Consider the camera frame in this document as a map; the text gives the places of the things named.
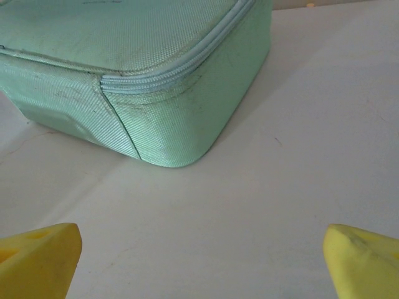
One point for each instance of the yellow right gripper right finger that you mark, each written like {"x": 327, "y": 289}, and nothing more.
{"x": 364, "y": 268}

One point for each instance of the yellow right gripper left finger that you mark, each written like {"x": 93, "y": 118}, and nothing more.
{"x": 37, "y": 264}

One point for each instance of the mint green zip case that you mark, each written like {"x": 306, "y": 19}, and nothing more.
{"x": 124, "y": 78}

